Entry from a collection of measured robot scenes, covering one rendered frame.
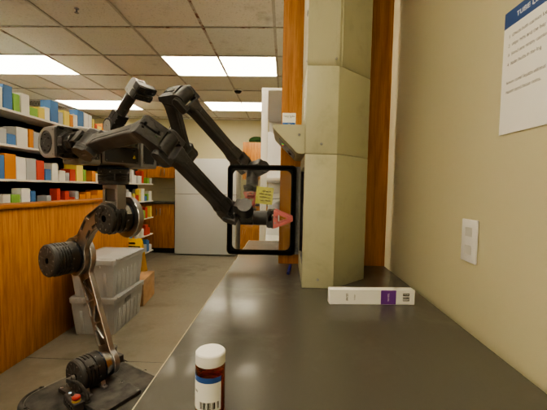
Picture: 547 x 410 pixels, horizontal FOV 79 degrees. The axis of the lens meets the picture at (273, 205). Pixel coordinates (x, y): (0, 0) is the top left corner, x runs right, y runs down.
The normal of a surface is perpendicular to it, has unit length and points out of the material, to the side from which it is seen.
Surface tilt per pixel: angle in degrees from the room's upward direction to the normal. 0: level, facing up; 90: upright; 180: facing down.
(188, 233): 90
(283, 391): 0
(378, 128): 90
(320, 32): 90
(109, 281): 95
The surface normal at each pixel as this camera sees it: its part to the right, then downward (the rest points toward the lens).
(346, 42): 0.67, 0.05
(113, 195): -0.50, 0.04
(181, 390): 0.02, -1.00
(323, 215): -0.04, 0.05
